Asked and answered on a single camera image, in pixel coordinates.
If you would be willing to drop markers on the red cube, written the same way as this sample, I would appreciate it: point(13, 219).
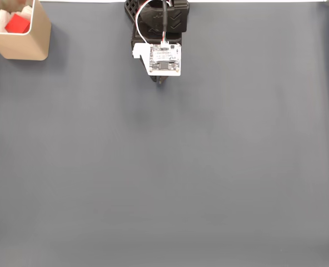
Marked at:
point(17, 24)

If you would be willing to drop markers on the beige box with rounded corners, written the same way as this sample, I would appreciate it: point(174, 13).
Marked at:
point(28, 47)

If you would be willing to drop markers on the white padding in box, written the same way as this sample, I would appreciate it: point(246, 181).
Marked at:
point(0, 19)

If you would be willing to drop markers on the dark grey table mat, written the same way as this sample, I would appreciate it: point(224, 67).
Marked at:
point(209, 167)

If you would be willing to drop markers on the white camera board with mount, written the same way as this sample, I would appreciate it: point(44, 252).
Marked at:
point(164, 59)

